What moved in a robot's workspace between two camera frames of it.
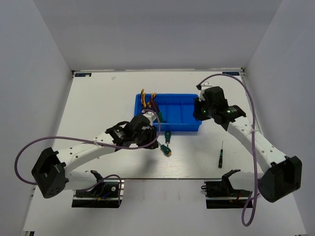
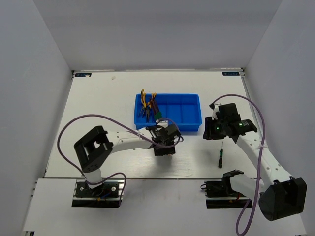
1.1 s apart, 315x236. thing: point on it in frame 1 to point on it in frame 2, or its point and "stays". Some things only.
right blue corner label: x=232 y=73 stays
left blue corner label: x=82 y=74 stays
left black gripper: x=152 y=132 to x=169 y=150
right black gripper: x=197 y=114 to x=209 y=133
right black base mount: x=220 y=194 stays
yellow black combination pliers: x=143 y=98 stays
